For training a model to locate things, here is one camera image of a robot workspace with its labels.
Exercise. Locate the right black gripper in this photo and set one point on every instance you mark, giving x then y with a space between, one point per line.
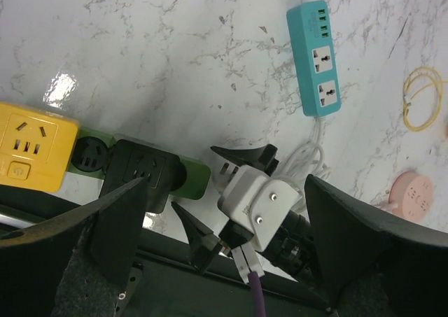
287 244

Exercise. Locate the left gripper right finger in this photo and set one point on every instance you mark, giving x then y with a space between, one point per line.
374 263

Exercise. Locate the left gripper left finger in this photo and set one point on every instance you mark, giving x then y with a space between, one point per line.
77 263

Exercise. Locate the round pink power socket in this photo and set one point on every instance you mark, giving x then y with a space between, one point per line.
411 196

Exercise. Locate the teal power strip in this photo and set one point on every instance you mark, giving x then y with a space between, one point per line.
314 58

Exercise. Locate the yellow cube socket adapter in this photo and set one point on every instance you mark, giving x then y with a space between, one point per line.
36 147

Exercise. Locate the black cube adapter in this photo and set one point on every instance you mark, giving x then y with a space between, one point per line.
163 171

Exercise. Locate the green power strip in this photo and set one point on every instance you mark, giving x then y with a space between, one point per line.
92 150

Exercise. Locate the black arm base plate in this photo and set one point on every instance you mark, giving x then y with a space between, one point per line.
161 281

